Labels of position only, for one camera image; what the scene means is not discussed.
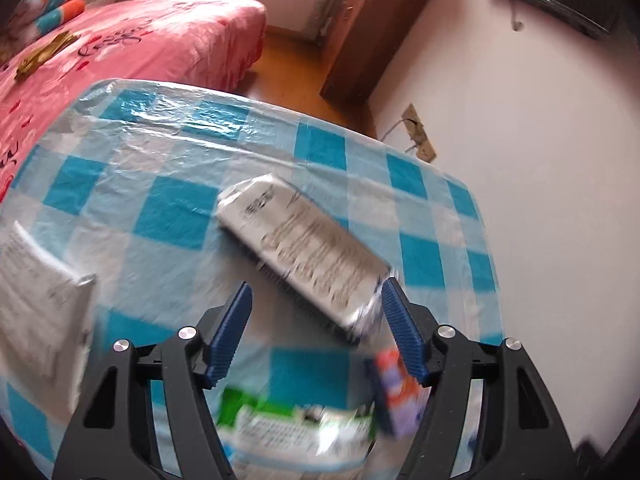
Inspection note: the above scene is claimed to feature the green white wipes pack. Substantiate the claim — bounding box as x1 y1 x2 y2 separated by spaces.
216 387 375 480

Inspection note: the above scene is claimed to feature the pink bed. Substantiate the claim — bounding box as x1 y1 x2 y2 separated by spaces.
1 0 267 191

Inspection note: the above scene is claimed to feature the brown crumpled wrapper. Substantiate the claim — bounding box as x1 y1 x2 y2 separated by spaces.
14 30 79 82

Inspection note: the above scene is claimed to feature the rolled colourful blanket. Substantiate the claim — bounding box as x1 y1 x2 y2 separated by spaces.
6 0 86 44

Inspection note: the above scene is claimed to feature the blue checkered tablecloth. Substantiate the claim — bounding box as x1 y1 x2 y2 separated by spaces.
0 78 507 480

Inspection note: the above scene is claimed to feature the white milk carton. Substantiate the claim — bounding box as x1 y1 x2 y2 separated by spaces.
216 174 394 346

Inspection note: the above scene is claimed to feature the wall power socket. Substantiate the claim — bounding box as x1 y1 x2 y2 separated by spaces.
401 103 437 162

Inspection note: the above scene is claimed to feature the grey plastic mailer bag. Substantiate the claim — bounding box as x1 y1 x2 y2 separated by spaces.
1 221 98 414

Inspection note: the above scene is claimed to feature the brown wooden cabinet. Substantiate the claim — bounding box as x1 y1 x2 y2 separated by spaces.
320 0 428 104

